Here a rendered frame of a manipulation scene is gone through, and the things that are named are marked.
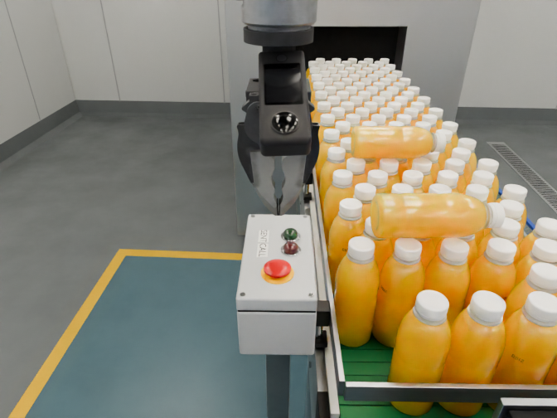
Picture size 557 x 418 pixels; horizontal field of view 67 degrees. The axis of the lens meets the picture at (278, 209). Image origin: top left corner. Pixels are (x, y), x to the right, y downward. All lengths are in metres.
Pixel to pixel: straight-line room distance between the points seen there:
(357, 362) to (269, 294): 0.25
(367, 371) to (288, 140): 0.45
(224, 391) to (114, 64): 3.82
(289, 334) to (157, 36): 4.30
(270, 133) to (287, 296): 0.23
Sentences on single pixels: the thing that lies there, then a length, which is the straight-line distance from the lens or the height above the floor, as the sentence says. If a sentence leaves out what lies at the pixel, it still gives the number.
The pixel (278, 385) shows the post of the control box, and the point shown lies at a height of 0.83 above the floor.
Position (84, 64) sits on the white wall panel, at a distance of 5.07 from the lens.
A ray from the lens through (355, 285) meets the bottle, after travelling 0.65.
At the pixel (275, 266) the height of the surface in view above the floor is 1.11.
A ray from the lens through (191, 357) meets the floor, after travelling 1.93.
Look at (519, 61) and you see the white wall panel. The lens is 4.96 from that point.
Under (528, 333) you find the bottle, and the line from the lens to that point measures 0.63.
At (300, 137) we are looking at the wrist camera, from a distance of 0.37.
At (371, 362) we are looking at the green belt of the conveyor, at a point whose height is 0.90.
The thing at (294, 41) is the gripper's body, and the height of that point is 1.39.
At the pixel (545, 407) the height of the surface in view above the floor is 1.05.
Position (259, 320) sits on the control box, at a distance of 0.55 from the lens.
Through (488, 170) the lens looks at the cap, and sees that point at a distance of 0.98.
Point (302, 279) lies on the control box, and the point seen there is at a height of 1.10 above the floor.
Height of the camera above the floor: 1.45
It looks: 31 degrees down
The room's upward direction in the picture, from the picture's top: straight up
